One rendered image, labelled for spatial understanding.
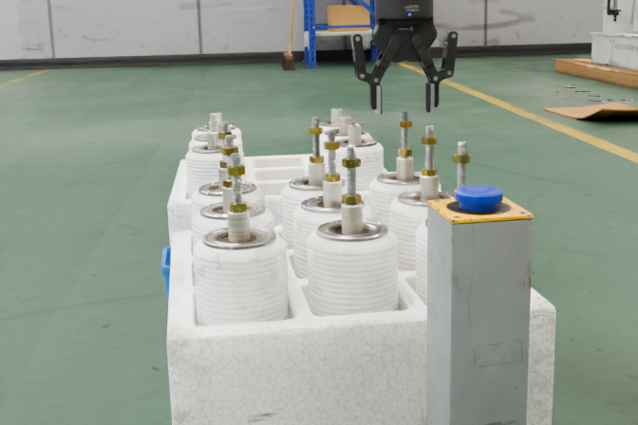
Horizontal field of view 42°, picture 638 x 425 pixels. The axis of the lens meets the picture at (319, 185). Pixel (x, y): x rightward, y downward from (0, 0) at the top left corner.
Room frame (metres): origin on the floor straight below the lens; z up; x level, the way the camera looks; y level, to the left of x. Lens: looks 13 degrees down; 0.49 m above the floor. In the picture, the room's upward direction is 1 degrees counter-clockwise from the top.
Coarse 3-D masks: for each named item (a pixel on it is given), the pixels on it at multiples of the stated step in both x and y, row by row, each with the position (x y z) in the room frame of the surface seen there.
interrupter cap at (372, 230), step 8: (328, 224) 0.86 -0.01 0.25; (336, 224) 0.86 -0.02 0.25; (368, 224) 0.85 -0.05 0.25; (376, 224) 0.85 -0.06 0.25; (384, 224) 0.85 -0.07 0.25; (320, 232) 0.82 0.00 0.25; (328, 232) 0.82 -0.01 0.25; (336, 232) 0.83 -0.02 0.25; (368, 232) 0.82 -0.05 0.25; (376, 232) 0.82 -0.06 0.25; (384, 232) 0.82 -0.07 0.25; (336, 240) 0.80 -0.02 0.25; (344, 240) 0.80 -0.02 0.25; (352, 240) 0.80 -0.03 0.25; (360, 240) 0.80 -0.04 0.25; (368, 240) 0.80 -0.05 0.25
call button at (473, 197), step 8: (456, 192) 0.68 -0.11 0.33; (464, 192) 0.67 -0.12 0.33; (472, 192) 0.67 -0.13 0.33; (480, 192) 0.67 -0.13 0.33; (488, 192) 0.67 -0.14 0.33; (496, 192) 0.67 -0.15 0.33; (464, 200) 0.66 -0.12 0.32; (472, 200) 0.66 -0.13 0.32; (480, 200) 0.66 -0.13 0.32; (488, 200) 0.66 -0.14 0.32; (496, 200) 0.66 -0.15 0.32; (464, 208) 0.67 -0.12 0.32; (472, 208) 0.66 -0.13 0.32; (480, 208) 0.66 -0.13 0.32; (488, 208) 0.66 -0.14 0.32; (496, 208) 0.67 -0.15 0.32
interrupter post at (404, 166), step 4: (400, 160) 1.08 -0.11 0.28; (404, 160) 1.08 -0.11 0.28; (408, 160) 1.08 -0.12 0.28; (412, 160) 1.09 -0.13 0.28; (400, 164) 1.08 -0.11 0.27; (404, 164) 1.08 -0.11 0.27; (408, 164) 1.08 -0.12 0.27; (412, 164) 1.09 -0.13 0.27; (400, 168) 1.08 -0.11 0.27; (404, 168) 1.08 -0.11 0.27; (408, 168) 1.08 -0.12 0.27; (412, 168) 1.09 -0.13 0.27; (400, 172) 1.08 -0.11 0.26; (404, 172) 1.08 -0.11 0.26; (408, 172) 1.08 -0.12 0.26; (412, 172) 1.09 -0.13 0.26; (400, 176) 1.08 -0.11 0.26; (404, 176) 1.08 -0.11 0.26; (408, 176) 1.08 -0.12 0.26; (412, 176) 1.09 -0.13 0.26; (400, 180) 1.08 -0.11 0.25; (404, 180) 1.08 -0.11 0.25; (408, 180) 1.08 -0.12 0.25
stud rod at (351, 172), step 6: (348, 150) 0.83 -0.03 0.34; (354, 150) 0.83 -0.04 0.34; (348, 156) 0.83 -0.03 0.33; (354, 156) 0.84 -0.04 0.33; (348, 168) 0.83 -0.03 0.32; (354, 168) 0.83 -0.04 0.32; (348, 174) 0.83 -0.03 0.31; (354, 174) 0.83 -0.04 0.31; (348, 180) 0.83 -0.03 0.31; (354, 180) 0.83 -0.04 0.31; (348, 186) 0.83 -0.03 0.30; (354, 186) 0.83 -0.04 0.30; (348, 192) 0.83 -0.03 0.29; (354, 192) 0.83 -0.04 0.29; (348, 204) 0.83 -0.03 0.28; (354, 204) 0.83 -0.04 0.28
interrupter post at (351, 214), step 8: (344, 208) 0.83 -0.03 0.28; (352, 208) 0.83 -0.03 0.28; (360, 208) 0.83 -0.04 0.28; (344, 216) 0.83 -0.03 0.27; (352, 216) 0.83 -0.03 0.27; (360, 216) 0.83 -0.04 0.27; (344, 224) 0.83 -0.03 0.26; (352, 224) 0.83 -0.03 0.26; (360, 224) 0.83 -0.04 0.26; (344, 232) 0.83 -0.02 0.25; (352, 232) 0.83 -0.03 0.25; (360, 232) 0.83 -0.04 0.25
